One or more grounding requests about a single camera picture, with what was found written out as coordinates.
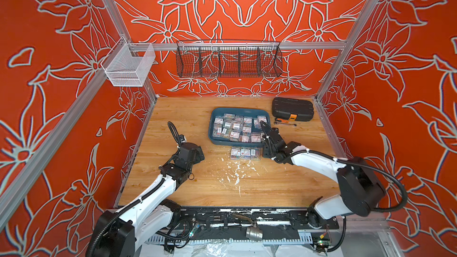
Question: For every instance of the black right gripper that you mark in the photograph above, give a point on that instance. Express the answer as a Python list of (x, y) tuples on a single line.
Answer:
[(265, 151)]

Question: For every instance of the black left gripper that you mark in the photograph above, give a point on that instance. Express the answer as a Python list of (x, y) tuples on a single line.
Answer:
[(199, 154)]

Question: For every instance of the clear paper clip box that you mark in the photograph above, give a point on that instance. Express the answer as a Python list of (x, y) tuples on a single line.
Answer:
[(245, 153), (255, 154), (235, 153)]

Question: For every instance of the blue plastic storage tray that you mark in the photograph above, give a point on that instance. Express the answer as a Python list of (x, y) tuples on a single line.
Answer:
[(238, 127)]

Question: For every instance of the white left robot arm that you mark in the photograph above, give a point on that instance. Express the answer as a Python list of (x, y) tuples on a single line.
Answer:
[(122, 232)]

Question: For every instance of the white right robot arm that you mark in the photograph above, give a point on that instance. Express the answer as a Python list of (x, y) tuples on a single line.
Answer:
[(360, 189)]

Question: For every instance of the orange black ratchet wrench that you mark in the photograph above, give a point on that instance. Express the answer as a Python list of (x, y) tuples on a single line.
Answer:
[(284, 122)]

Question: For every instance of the black plastic tool case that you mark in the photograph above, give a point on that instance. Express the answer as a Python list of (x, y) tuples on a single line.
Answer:
[(292, 109)]

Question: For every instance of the silver metal cylinder fitting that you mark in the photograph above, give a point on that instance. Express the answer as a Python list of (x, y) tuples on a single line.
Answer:
[(254, 233)]

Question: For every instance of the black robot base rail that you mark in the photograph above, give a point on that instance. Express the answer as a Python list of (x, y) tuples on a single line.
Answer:
[(280, 226)]

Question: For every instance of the black wire wall basket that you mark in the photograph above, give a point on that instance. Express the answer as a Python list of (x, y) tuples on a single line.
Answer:
[(231, 58)]

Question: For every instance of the white wire mesh basket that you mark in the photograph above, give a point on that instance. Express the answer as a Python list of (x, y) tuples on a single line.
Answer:
[(125, 68)]

